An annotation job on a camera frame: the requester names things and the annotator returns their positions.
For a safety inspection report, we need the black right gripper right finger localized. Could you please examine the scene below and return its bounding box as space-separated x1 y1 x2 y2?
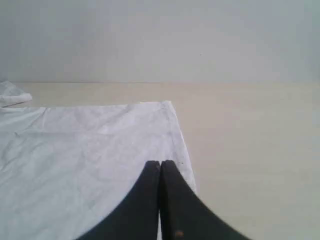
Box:
159 160 248 240

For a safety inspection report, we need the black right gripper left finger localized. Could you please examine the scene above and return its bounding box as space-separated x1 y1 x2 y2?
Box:
79 161 160 240

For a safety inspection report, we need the white t-shirt with red lettering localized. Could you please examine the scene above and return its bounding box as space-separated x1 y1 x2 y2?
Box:
0 81 196 240

